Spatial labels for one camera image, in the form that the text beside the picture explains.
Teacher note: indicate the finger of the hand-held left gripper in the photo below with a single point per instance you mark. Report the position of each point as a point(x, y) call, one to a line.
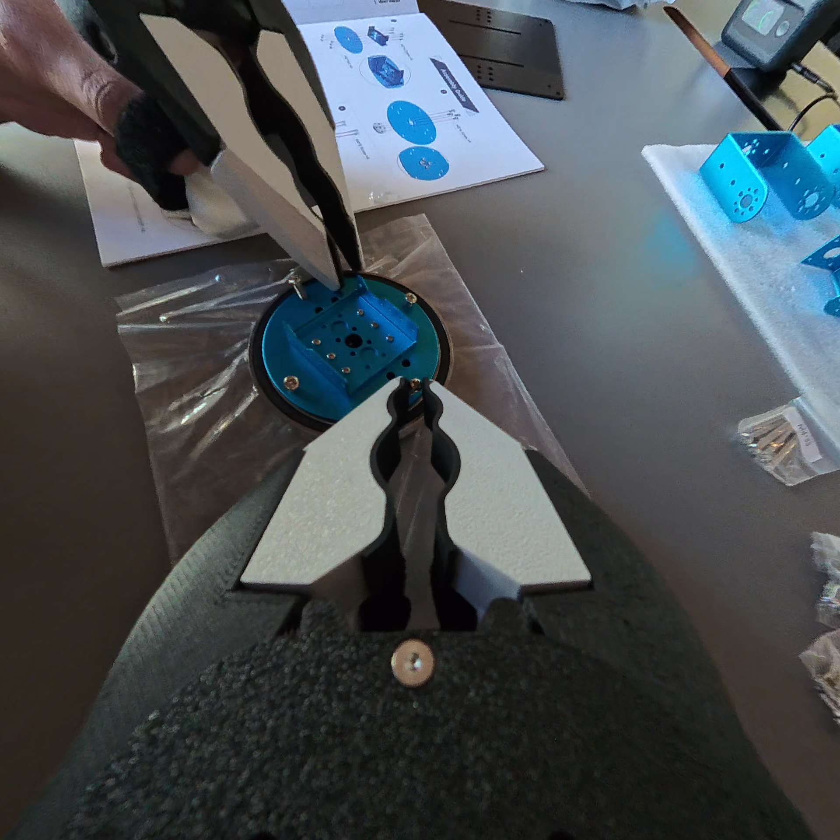
point(216, 98)
point(308, 98)

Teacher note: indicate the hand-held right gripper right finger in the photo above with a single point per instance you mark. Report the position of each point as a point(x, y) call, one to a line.
point(518, 518)

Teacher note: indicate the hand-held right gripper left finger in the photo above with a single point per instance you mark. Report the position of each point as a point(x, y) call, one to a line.
point(315, 518)

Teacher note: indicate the grey desk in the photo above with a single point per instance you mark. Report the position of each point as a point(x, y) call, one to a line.
point(590, 295)

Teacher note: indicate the person's left hand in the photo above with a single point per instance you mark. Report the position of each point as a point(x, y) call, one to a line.
point(46, 65)

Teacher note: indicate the clear flat plastic bag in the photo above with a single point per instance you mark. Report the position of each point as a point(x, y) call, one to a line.
point(197, 367)

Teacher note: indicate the white instruction booklet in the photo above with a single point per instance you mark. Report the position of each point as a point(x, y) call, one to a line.
point(499, 151)

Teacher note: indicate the black metal plate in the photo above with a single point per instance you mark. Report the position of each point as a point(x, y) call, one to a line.
point(512, 52)

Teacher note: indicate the clear bag of long screws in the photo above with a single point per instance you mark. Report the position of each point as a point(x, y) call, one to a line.
point(781, 446)

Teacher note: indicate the white foam sheet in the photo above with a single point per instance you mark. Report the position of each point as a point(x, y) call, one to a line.
point(735, 262)

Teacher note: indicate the grey screen device on stand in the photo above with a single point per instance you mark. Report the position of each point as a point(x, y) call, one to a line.
point(768, 26)

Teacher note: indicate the small blue U bracket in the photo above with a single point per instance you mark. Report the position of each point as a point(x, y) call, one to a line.
point(827, 262)

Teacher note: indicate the blue long servo bracket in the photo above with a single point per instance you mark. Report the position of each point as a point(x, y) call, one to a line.
point(741, 164)
point(823, 170)

